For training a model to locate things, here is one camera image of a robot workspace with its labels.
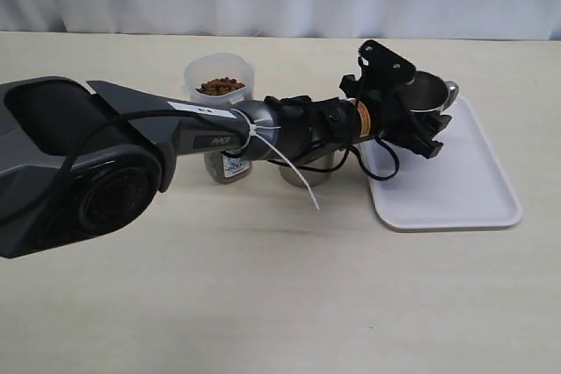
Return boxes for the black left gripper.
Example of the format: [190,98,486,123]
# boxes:
[339,39,451,159]

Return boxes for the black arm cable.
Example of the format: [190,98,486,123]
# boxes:
[280,137,400,182]

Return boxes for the clear plastic container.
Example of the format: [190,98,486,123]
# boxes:
[183,53,254,184]

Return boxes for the white plastic tray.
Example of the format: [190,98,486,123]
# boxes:
[369,96,523,231]

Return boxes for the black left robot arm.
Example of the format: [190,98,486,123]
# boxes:
[1,40,459,258]

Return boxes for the white left arm cable tie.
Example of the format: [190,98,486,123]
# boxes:
[231,109,320,210]

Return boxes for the steel mug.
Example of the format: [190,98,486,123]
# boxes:
[278,151,342,188]
[401,71,459,113]

